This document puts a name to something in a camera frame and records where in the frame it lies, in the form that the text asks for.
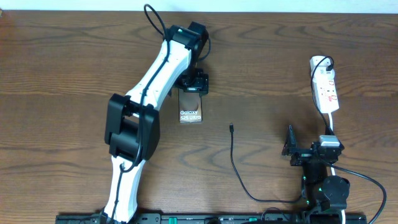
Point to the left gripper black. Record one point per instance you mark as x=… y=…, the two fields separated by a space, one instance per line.
x=202 y=86

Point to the Samsung Galaxy smartphone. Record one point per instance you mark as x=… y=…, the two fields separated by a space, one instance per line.
x=189 y=105

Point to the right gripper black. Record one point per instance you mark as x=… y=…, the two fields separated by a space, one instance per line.
x=301 y=156

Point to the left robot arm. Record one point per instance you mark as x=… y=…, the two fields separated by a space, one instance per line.
x=132 y=121

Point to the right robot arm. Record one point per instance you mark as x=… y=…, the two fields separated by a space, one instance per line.
x=326 y=194

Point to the white power strip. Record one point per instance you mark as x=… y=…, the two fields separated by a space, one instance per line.
x=323 y=81

